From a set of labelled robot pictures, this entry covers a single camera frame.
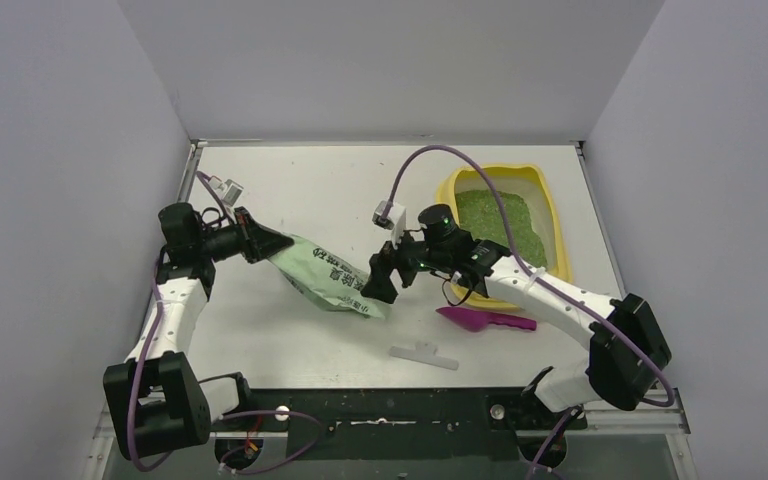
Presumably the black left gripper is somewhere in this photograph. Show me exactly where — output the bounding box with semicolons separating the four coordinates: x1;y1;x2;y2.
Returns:
196;207;294;265

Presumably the green cat litter bag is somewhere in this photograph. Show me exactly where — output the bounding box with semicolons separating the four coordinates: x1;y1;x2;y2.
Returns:
268;234;390;319

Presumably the white bag sealing clip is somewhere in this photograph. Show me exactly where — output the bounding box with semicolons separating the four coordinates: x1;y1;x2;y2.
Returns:
388;342;459;371

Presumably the magenta plastic scoop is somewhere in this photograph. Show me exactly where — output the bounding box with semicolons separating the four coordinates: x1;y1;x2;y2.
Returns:
436;306;537;333

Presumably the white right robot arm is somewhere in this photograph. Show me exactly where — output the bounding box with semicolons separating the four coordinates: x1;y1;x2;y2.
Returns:
361;201;672;427

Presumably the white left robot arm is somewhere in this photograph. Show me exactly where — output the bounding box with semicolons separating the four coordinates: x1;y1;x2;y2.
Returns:
103;202;294;471

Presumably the green litter in box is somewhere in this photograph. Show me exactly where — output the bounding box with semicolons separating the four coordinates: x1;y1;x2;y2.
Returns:
455;190;548;267

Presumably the yellow litter box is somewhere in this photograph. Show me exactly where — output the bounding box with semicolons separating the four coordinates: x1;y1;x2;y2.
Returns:
435;164;573;283

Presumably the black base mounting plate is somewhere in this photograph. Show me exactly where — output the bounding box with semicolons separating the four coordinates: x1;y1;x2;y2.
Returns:
213;387;562;470

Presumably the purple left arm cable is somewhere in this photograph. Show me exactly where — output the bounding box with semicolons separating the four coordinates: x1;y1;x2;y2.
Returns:
125;170;326;477

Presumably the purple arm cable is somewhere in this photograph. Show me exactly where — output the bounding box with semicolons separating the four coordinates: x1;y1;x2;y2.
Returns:
125;170;326;477
373;145;677;480

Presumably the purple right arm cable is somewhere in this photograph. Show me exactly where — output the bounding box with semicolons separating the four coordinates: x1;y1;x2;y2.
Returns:
373;145;677;480

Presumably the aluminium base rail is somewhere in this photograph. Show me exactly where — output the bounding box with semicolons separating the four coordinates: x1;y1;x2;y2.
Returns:
82;390;690;480

